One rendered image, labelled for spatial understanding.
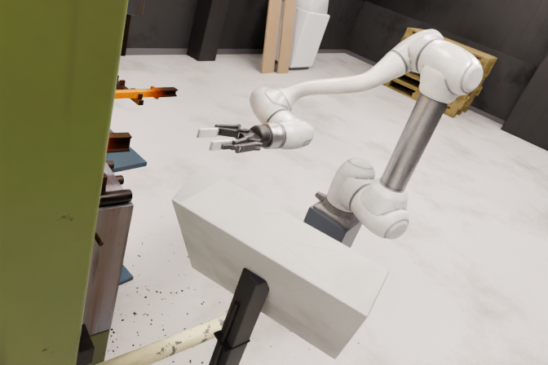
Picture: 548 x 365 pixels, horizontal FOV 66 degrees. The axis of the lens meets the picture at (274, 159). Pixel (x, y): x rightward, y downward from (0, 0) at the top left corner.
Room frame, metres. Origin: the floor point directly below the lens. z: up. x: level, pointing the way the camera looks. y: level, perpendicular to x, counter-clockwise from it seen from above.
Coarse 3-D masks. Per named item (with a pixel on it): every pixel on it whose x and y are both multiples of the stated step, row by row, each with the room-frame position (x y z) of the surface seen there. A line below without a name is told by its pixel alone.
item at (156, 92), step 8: (152, 88) 1.49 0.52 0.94; (160, 88) 1.51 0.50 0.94; (168, 88) 1.54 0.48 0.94; (120, 96) 1.36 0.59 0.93; (128, 96) 1.38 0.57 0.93; (136, 96) 1.41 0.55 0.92; (144, 96) 1.44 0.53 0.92; (152, 96) 1.47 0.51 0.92; (160, 96) 1.50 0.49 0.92; (168, 96) 1.53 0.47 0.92; (176, 96) 1.56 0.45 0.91
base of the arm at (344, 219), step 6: (318, 192) 1.72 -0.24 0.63; (318, 198) 1.70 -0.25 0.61; (324, 198) 1.68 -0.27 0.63; (318, 204) 1.63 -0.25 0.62; (324, 204) 1.63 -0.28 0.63; (330, 204) 1.60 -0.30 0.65; (318, 210) 1.61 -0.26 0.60; (324, 210) 1.60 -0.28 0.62; (330, 210) 1.60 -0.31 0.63; (336, 210) 1.59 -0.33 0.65; (330, 216) 1.58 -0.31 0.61; (336, 216) 1.58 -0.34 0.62; (342, 216) 1.58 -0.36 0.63; (348, 216) 1.59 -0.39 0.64; (354, 216) 1.61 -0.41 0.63; (336, 222) 1.57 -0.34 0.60; (342, 222) 1.56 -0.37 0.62; (348, 222) 1.57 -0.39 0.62
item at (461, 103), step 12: (408, 36) 7.38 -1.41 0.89; (468, 48) 7.40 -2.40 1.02; (480, 60) 6.84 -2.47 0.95; (492, 60) 7.10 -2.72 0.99; (384, 84) 7.41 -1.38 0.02; (396, 84) 7.73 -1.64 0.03; (408, 84) 7.22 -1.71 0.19; (480, 84) 7.48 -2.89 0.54; (408, 96) 7.18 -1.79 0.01; (468, 96) 7.15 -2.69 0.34; (456, 108) 6.80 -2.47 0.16
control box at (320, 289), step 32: (192, 192) 0.56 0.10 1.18; (224, 192) 0.57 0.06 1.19; (192, 224) 0.56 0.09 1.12; (224, 224) 0.52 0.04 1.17; (256, 224) 0.53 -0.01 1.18; (288, 224) 0.54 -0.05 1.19; (192, 256) 0.64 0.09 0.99; (224, 256) 0.56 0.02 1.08; (256, 256) 0.50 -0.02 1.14; (288, 256) 0.50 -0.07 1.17; (320, 256) 0.50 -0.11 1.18; (352, 256) 0.51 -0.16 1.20; (288, 288) 0.51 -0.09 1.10; (320, 288) 0.46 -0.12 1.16; (352, 288) 0.47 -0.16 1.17; (288, 320) 0.58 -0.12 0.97; (320, 320) 0.51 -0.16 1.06; (352, 320) 0.46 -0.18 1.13
